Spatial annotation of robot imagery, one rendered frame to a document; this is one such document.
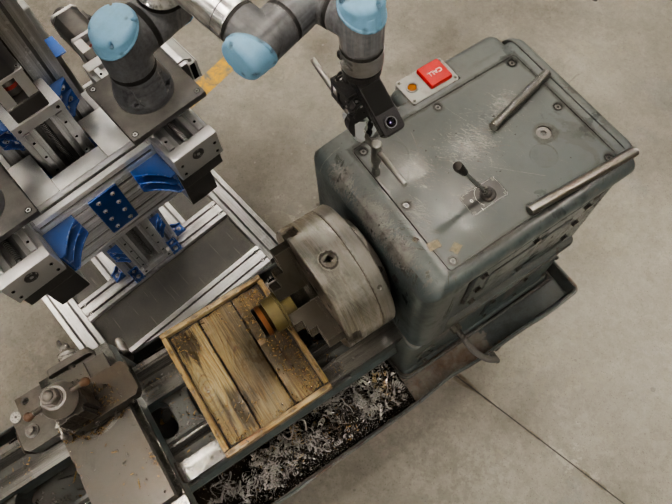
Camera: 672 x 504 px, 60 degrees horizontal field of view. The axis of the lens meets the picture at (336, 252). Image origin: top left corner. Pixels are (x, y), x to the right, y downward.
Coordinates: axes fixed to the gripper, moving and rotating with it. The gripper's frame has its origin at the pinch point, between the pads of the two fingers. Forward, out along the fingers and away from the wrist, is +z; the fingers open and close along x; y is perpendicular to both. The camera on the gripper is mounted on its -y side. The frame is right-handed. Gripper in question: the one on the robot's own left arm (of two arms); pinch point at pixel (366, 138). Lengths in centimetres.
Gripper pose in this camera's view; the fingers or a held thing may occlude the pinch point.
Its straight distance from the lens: 121.7
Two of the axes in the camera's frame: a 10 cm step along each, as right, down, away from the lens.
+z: 0.3, 3.9, 9.2
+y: -5.5, -7.6, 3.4
